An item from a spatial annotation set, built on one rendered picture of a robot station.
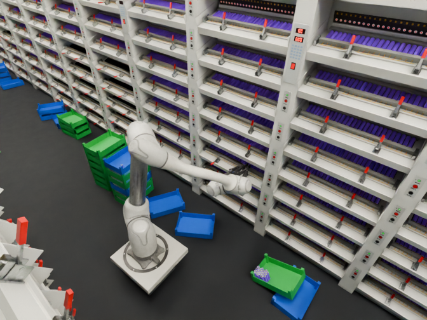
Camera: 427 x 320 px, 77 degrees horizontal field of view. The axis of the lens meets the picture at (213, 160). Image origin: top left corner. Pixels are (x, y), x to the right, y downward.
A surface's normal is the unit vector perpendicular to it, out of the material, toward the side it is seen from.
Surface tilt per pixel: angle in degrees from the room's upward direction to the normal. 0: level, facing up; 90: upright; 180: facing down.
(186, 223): 0
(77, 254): 0
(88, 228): 0
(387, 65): 21
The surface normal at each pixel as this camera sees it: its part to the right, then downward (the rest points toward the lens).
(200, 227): 0.03, -0.78
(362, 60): -0.21, -0.57
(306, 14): -0.65, 0.47
